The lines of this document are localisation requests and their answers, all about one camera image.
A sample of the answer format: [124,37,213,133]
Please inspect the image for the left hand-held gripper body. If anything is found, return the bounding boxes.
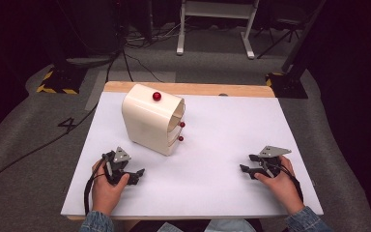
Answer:
[101,146,133,187]

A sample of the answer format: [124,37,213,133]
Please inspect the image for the black stand with striped base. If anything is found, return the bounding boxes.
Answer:
[36,0,89,96]
[265,0,328,100]

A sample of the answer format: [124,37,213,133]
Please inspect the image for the cream mini drawer cabinet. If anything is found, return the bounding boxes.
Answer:
[121,83,186,157]

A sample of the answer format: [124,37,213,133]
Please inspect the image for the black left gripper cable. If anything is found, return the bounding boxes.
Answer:
[83,157,106,217]

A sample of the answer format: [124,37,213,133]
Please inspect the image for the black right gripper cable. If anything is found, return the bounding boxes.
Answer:
[279,163,304,204]

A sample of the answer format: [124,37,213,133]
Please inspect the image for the white table mat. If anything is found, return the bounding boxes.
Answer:
[60,91,324,218]

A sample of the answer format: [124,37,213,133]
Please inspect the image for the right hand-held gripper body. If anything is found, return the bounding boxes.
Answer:
[254,145,293,179]

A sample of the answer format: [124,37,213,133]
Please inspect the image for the person's right hand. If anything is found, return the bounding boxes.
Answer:
[254,155,305,216]

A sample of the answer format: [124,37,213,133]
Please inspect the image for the long black floor cable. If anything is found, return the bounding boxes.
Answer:
[0,47,127,191]

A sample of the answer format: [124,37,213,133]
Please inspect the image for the person's left hand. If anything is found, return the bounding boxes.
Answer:
[91,159,130,217]

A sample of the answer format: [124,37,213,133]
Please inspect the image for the black tripod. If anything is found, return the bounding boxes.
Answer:
[256,9,305,60]

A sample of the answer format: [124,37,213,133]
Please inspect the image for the white desk frame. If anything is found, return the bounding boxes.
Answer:
[176,0,261,60]

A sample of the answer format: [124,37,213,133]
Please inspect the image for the thin black floor cable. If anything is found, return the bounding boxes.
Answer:
[122,47,165,83]

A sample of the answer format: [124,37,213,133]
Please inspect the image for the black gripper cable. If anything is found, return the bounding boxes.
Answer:
[83,157,106,217]
[279,163,304,204]

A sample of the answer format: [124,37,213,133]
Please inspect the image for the cream drawer with red knob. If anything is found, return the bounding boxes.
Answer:
[167,135,185,151]
[167,121,186,137]

